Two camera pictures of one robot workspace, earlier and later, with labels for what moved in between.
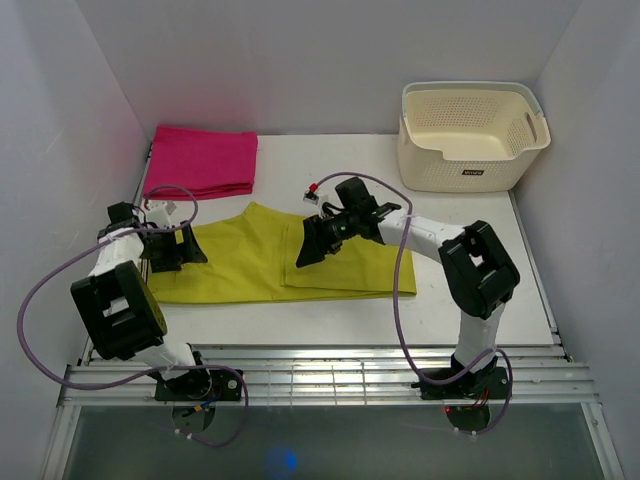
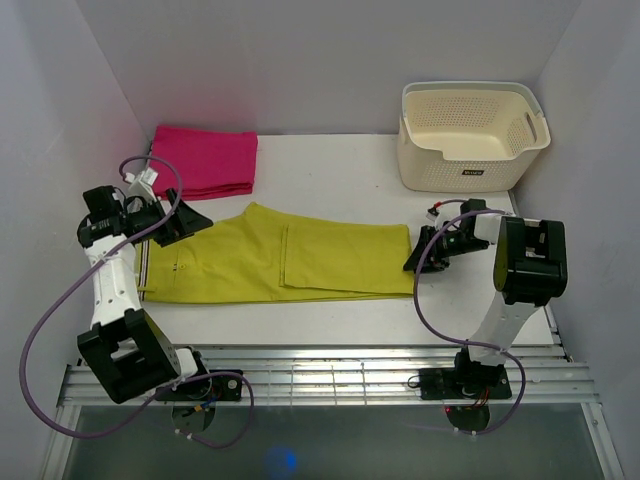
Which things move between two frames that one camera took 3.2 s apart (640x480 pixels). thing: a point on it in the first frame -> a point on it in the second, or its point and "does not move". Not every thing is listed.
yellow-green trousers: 251,256 does not move
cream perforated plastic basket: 469,137 does not move
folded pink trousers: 186,163 does not move
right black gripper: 316,234 -> 426,235
